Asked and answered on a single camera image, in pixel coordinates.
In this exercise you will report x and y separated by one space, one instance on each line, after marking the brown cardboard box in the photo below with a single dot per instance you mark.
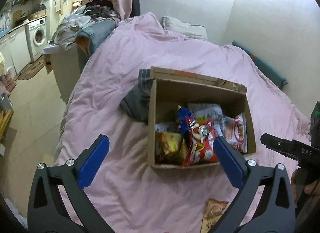
200 92

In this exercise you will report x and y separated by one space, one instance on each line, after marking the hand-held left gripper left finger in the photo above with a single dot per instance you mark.
93 160

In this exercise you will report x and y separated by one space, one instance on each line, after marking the white and orange snack bag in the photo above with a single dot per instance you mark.
236 132

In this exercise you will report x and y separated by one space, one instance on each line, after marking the white kitchen cabinet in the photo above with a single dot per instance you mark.
15 50

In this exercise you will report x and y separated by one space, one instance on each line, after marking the teal cushion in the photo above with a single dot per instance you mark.
262 65

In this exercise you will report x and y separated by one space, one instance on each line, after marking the grey striped cloth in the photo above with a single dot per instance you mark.
137 100

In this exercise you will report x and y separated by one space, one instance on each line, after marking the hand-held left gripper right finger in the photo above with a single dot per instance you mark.
228 162

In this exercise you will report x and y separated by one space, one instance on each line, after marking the pile of clothes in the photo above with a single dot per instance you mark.
87 20

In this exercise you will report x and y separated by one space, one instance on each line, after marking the white pillow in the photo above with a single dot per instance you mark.
185 27

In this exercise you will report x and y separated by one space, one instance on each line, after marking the pink blanket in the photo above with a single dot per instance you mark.
112 72

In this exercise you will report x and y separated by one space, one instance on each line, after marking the white storage cabinet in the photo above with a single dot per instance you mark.
65 70

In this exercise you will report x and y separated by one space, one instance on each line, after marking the hanging white towel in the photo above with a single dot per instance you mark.
61 1

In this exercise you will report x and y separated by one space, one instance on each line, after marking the dark blue snack packet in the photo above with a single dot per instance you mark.
182 119

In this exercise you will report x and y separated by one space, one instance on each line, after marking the red snack bag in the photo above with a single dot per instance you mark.
202 145

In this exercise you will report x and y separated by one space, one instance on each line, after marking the person's right hand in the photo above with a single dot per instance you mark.
311 188

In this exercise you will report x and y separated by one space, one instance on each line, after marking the white washing machine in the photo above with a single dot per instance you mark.
37 37

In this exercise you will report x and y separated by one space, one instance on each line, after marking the yellow snack packet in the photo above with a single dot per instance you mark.
171 145

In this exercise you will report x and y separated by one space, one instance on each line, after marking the orange biscuit packet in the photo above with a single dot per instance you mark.
213 213

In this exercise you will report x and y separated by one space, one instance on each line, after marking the white and blue snack bag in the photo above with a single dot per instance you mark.
207 114

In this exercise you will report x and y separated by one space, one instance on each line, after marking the brown floor rug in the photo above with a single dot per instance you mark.
31 69

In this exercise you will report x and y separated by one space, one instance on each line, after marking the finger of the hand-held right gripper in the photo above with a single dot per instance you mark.
277 144

